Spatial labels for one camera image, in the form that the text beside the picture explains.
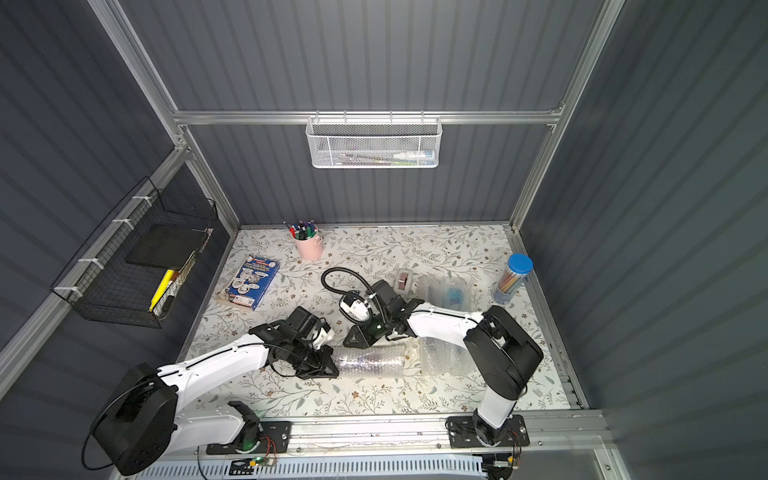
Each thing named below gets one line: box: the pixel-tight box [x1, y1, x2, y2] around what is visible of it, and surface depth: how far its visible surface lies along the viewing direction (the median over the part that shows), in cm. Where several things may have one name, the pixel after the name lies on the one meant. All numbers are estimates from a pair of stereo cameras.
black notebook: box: [125, 224, 208, 271], surface depth 76 cm
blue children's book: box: [228, 256, 281, 311], surface depth 104 cm
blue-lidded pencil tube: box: [492, 253, 533, 305], surface depth 87 cm
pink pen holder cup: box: [290, 225, 323, 261], surface depth 109 cm
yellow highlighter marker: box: [148, 269, 177, 312], surface depth 74 cm
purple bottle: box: [338, 354, 403, 373], surface depth 82 cm
